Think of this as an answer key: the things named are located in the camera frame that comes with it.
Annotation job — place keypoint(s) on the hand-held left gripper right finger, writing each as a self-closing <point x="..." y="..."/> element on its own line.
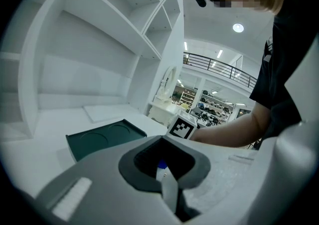
<point x="202" y="169"/>

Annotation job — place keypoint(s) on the white dressing table with mirror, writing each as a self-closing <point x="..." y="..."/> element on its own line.
<point x="164" y="99"/>

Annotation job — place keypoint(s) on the dark green box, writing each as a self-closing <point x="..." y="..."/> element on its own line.
<point x="104" y="137"/>

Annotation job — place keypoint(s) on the person's black shirt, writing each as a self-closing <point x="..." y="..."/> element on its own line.
<point x="281" y="74"/>

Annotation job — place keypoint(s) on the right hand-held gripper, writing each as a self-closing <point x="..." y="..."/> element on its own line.
<point x="181" y="127"/>

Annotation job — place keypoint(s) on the rack of helmets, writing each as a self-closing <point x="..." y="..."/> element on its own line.
<point x="211" y="109"/>

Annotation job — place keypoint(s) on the white shelf unit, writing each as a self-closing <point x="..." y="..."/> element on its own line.
<point x="94" y="44"/>

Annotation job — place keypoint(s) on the white flat board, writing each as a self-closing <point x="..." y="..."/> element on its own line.
<point x="112" y="113"/>

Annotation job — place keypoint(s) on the person's right forearm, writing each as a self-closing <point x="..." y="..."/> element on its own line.
<point x="231" y="132"/>

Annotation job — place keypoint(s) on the long ceiling light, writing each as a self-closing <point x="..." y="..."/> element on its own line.
<point x="219" y="53"/>
<point x="185" y="46"/>

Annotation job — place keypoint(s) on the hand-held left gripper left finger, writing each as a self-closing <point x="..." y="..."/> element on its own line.
<point x="127" y="169"/>

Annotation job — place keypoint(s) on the black balcony railing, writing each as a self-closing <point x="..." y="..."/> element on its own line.
<point x="224" y="68"/>

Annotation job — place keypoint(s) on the round ceiling light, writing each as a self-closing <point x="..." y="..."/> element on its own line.
<point x="238" y="27"/>

